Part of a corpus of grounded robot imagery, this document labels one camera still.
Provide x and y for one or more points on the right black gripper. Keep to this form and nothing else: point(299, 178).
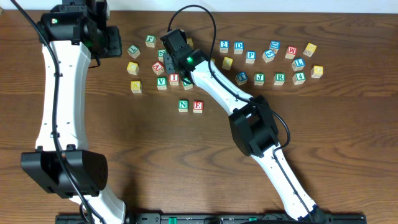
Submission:
point(169, 64)

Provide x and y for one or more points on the green N block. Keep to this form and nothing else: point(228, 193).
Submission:
point(183, 106)

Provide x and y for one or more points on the red E block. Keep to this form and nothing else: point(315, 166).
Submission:
point(197, 106)

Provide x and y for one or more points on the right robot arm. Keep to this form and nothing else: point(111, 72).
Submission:
point(252, 123)

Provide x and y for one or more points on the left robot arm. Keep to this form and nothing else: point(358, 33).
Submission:
point(73, 34)

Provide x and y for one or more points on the red I block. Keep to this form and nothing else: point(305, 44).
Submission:
point(174, 79)

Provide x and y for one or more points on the red A block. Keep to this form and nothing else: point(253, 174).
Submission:
point(158, 68)

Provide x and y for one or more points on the green Z block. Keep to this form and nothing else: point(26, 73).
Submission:
point(161, 53)

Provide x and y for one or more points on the green V block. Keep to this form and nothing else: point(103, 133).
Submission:
point(161, 83)

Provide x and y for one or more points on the green B block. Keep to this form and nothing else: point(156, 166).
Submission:
point(187, 84)

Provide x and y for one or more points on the yellow block top row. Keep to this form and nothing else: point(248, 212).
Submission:
point(190, 43)

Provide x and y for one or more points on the yellow C block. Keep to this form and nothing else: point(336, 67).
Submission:
point(133, 68)

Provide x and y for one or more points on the yellow K block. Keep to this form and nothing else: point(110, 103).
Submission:
point(136, 86)

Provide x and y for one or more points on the green L block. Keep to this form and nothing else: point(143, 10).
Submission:
point(134, 51)

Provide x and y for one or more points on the yellow O block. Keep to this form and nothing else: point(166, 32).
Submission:
point(227, 63)

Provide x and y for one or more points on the blue 2 block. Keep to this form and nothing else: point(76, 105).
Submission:
point(224, 46)

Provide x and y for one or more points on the blue d block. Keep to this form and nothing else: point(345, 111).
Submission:
point(274, 46)
point(238, 47)

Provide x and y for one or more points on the blue T block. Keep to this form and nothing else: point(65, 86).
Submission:
point(241, 78)

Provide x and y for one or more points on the blue P block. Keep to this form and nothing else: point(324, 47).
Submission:
point(250, 56)

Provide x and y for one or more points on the blue 5 block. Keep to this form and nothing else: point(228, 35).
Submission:
point(268, 55)

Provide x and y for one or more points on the blue D block right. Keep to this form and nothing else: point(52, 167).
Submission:
point(274, 46)

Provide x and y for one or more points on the green R block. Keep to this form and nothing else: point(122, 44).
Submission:
point(279, 79)

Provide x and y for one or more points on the red M block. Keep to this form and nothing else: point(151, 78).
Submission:
point(291, 52)

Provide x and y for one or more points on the blue L block right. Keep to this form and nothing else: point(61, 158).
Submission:
point(298, 64)

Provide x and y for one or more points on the green 4 block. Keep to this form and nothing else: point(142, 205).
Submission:
point(299, 78)

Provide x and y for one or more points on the yellow block far right top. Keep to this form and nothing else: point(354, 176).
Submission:
point(310, 49)

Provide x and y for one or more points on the yellow G block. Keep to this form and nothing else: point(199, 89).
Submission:
point(317, 71)

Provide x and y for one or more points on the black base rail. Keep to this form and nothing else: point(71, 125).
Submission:
point(155, 218)

